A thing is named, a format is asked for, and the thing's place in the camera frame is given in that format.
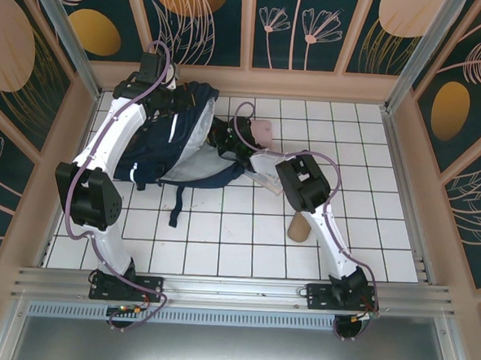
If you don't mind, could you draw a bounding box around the pink pencil case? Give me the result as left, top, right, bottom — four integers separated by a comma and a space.
249, 119, 275, 148

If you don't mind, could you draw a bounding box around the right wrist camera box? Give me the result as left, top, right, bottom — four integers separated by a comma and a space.
236, 121, 257, 147

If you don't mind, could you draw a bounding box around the navy blue backpack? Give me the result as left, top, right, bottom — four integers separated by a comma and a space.
108, 77, 254, 233

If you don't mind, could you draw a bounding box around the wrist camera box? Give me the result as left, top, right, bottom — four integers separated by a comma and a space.
236, 121, 257, 147
137, 52, 180, 91

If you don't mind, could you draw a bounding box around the grey vented cable duct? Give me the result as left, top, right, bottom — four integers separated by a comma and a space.
25, 299, 448, 344

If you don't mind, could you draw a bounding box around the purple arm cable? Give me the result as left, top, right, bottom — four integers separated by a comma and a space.
58, 35, 185, 336
219, 100, 393, 345

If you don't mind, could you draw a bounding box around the aluminium frame post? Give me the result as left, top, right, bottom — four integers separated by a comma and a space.
16, 0, 110, 101
382, 0, 470, 117

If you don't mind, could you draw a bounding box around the small wire connector board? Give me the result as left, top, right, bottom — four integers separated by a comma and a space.
350, 310, 381, 323
108, 303, 146, 318

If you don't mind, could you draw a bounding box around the grey steel sheet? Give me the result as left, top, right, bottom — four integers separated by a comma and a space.
0, 310, 476, 360

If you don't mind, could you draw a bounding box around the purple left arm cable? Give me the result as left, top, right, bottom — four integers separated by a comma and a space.
58, 35, 185, 336

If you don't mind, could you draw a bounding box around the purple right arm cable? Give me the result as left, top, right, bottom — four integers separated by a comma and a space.
219, 100, 393, 345

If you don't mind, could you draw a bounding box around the clear plastic supplies pouch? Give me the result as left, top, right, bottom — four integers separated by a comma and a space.
243, 167, 285, 197

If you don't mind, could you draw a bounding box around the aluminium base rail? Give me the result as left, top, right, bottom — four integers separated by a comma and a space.
10, 258, 460, 327

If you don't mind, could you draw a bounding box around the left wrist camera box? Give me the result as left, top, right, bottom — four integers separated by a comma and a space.
137, 52, 180, 91

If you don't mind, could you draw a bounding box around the tan felt case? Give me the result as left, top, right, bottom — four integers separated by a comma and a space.
286, 210, 314, 244

